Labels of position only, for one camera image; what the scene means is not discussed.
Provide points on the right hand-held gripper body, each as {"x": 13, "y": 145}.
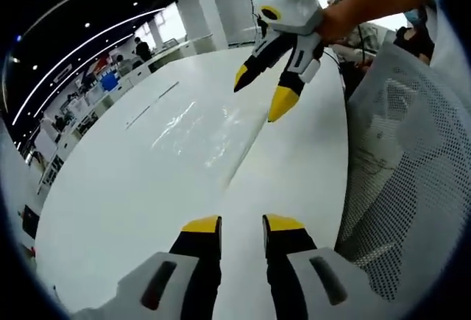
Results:
{"x": 294, "y": 7}

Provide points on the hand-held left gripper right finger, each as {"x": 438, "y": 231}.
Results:
{"x": 294, "y": 272}

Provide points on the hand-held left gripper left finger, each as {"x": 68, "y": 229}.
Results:
{"x": 191, "y": 272}

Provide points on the clear resealable bag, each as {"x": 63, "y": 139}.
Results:
{"x": 213, "y": 136}

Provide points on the person's right hand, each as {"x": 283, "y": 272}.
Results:
{"x": 335, "y": 25}

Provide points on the large white pillar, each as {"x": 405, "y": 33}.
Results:
{"x": 202, "y": 14}

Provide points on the row of white counters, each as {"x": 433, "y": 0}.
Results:
{"x": 140, "y": 73}

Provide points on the dark box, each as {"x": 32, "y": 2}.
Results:
{"x": 30, "y": 222}

